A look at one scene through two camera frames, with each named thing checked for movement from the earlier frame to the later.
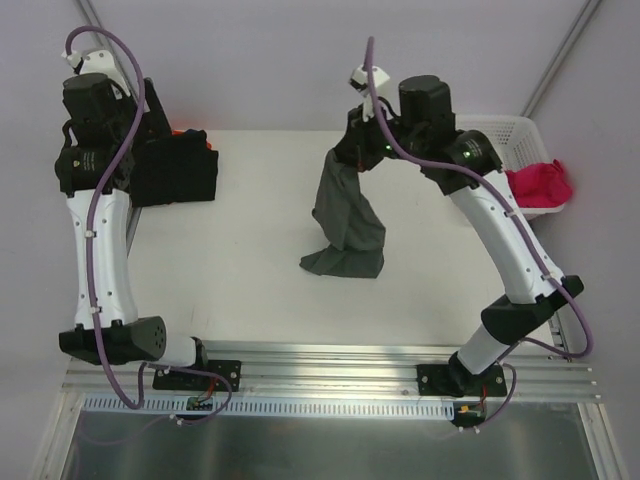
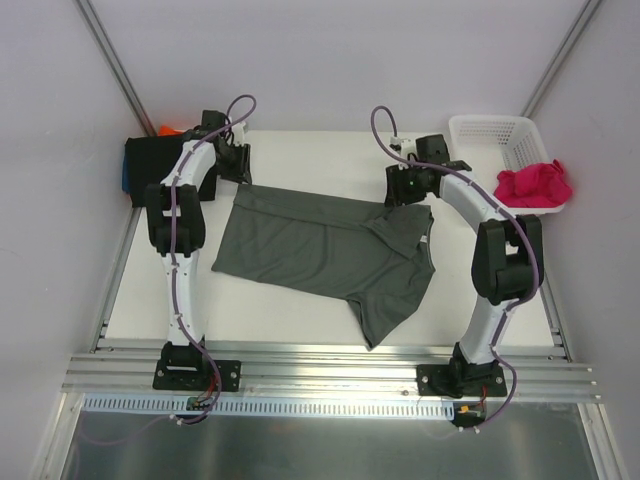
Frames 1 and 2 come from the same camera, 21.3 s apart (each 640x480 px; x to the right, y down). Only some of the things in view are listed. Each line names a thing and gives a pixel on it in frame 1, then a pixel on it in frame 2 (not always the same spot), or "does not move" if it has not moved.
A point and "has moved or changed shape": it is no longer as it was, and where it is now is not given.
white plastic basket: [516, 144] does not move
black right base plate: [453, 379] does not move
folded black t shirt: [176, 168] does not move
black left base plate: [177, 380] does not move
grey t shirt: [344, 211] has moved or changed shape
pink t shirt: [539, 185] does not move
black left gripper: [151, 107] to [240, 163]
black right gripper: [354, 142] to [396, 185]
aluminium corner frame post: [588, 9] does not move
